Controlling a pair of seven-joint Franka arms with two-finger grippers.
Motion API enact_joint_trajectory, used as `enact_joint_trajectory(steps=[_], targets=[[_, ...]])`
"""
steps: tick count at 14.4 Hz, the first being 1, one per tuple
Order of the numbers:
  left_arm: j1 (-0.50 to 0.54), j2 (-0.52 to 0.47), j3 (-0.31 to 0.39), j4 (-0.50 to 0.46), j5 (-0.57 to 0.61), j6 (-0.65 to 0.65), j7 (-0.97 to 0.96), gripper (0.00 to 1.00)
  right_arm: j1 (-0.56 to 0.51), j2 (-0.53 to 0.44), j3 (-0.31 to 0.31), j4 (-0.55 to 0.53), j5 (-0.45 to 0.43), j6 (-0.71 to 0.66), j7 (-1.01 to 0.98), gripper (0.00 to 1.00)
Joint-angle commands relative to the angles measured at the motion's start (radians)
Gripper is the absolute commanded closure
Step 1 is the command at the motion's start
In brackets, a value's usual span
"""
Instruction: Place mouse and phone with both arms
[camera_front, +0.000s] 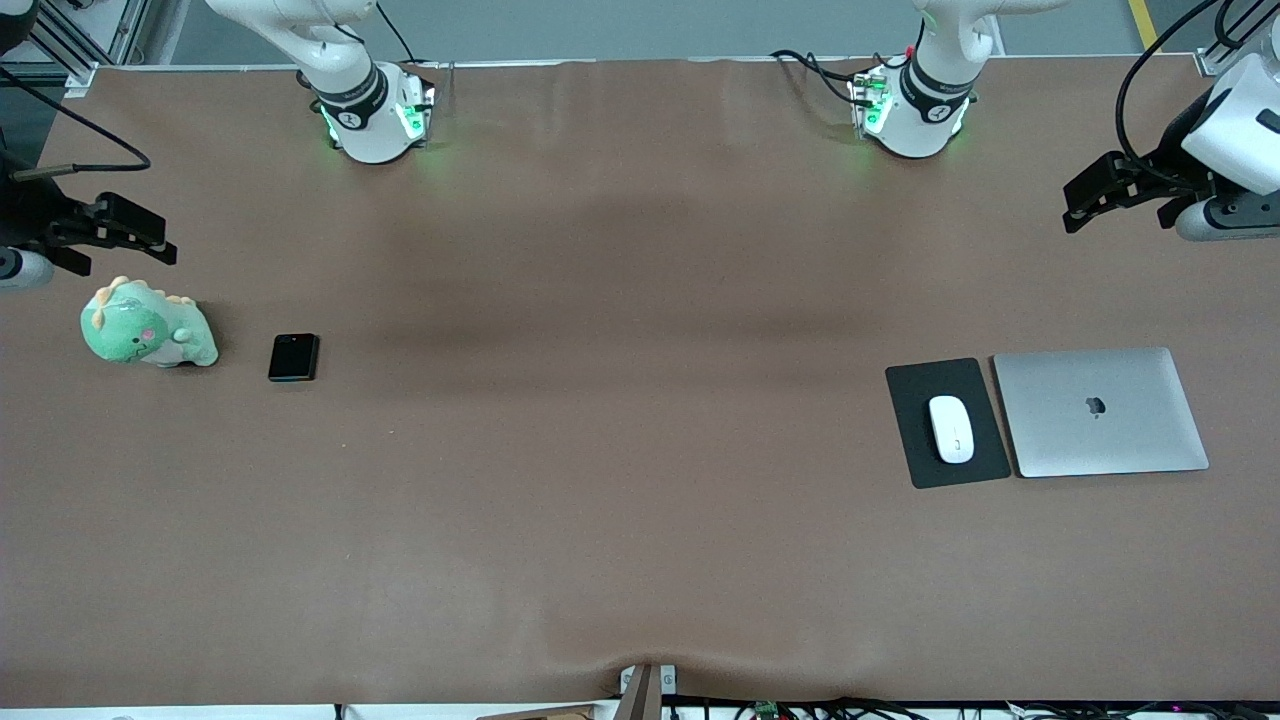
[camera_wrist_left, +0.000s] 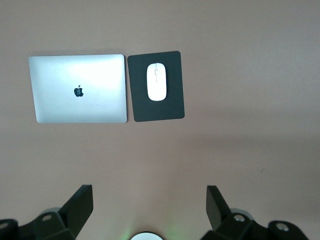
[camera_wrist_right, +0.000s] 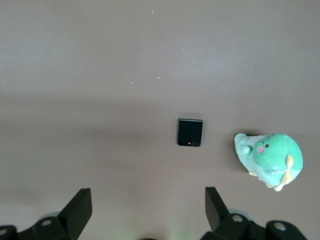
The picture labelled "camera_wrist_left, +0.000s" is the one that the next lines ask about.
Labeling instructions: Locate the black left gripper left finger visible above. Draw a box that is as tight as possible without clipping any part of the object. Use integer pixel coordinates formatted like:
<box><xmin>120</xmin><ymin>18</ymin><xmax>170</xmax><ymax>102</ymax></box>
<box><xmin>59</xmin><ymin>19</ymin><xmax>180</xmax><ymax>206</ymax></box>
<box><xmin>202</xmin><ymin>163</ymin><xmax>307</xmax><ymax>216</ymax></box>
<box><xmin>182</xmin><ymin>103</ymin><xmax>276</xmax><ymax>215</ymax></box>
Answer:
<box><xmin>0</xmin><ymin>184</ymin><xmax>94</xmax><ymax>240</ymax></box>

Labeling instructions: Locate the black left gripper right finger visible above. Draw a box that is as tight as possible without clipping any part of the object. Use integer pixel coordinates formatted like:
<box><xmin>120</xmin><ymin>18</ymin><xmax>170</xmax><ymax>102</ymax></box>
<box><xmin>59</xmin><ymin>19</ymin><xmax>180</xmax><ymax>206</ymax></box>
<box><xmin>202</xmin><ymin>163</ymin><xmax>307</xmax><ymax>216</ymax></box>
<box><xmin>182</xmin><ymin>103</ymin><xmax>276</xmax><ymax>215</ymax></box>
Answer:
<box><xmin>199</xmin><ymin>184</ymin><xmax>310</xmax><ymax>240</ymax></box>

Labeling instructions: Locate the white computer mouse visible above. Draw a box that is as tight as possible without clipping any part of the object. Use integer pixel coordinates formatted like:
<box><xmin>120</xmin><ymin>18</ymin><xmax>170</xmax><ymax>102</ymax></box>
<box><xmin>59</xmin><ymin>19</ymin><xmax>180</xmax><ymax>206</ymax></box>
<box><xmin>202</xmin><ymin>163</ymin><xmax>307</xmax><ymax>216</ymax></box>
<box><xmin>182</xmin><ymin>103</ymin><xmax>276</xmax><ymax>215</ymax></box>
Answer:
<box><xmin>146</xmin><ymin>62</ymin><xmax>168</xmax><ymax>102</ymax></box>

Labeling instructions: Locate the black mouse pad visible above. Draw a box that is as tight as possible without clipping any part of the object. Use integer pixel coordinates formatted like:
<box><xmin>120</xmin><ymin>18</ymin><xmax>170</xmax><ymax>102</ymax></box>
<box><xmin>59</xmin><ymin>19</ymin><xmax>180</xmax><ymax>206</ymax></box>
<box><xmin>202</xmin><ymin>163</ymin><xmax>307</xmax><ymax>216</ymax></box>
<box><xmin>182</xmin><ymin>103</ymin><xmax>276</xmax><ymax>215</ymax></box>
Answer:
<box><xmin>126</xmin><ymin>50</ymin><xmax>186</xmax><ymax>123</ymax></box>

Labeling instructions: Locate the brown table cover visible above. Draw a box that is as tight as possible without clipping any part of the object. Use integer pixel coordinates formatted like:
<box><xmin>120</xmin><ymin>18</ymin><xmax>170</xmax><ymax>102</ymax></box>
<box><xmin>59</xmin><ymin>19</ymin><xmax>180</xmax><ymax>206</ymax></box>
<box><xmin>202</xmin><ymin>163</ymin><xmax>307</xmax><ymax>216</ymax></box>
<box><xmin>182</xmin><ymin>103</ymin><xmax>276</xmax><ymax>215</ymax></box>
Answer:
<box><xmin>0</xmin><ymin>0</ymin><xmax>320</xmax><ymax>240</ymax></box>

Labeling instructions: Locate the silver closed laptop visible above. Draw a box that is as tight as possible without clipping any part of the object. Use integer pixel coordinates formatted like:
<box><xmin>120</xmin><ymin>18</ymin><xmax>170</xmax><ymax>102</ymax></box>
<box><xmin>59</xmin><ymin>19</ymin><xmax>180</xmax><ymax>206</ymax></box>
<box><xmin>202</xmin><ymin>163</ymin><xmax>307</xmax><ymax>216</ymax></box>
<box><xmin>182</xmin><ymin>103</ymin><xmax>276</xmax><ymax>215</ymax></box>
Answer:
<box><xmin>27</xmin><ymin>54</ymin><xmax>128</xmax><ymax>124</ymax></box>

